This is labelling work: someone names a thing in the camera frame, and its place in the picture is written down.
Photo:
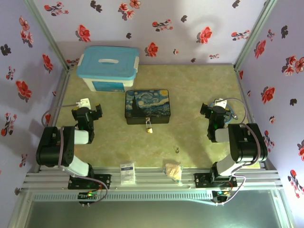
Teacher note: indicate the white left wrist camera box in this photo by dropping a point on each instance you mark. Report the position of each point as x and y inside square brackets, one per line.
[83, 102]

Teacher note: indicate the small metal key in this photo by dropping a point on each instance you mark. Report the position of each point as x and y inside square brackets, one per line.
[177, 149]

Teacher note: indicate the aluminium frame side rail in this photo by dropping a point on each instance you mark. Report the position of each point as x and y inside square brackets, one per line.
[60, 95]

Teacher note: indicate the clear bag with paper card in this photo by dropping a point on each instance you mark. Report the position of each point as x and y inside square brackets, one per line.
[127, 173]

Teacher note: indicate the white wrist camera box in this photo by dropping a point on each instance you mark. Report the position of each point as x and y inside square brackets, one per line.
[83, 102]
[219, 103]

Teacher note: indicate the crumpled bag with beige contents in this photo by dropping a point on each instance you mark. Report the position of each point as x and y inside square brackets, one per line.
[173, 171]

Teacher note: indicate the starry night tin box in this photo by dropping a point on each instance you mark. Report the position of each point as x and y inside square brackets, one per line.
[147, 104]

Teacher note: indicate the small brass padlock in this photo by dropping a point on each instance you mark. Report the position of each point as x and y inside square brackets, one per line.
[149, 130]

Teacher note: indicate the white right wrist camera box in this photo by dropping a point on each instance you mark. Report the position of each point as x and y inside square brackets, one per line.
[219, 103]

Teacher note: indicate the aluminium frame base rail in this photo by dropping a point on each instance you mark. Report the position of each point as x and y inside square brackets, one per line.
[152, 177]

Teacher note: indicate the blue lidded plastic storage box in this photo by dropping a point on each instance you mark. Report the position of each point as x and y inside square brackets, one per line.
[108, 61]

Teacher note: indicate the aluminium frame corner post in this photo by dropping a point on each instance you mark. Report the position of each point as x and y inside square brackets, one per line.
[48, 35]
[256, 33]

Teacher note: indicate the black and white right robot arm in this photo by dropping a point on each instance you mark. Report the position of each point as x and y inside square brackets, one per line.
[245, 145]

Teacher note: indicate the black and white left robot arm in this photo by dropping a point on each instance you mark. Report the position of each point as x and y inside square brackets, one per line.
[53, 147]

